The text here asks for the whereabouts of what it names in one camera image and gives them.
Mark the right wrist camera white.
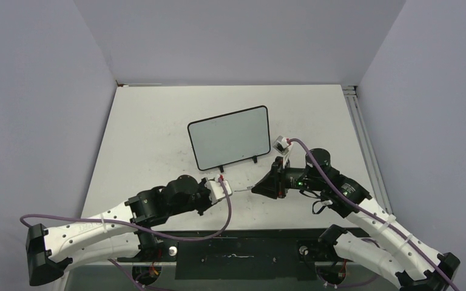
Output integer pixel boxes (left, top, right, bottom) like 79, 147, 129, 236
272, 136, 292, 156

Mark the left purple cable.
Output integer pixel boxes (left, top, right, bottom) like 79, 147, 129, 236
19, 176, 233, 291

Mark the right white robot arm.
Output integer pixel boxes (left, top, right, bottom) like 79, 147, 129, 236
251, 149, 461, 290

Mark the aluminium frame rail right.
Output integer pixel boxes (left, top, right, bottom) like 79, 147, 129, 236
342, 85, 393, 213

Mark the white marker pen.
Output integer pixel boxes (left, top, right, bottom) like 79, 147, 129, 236
233, 186, 253, 192

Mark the purple cable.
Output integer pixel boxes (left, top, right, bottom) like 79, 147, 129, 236
287, 138, 459, 291
19, 176, 233, 291

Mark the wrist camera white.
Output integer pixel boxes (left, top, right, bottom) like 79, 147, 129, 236
204, 175, 232, 204
272, 136, 292, 156

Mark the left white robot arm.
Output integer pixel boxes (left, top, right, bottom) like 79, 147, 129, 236
25, 175, 232, 286

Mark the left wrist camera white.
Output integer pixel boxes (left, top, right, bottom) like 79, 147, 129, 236
204, 175, 232, 204

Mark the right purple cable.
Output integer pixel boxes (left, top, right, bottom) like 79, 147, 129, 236
287, 138, 459, 291

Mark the small black-framed whiteboard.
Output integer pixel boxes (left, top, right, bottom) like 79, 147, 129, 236
187, 105, 271, 172

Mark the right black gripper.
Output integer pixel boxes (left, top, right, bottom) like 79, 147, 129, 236
252, 156, 323, 198

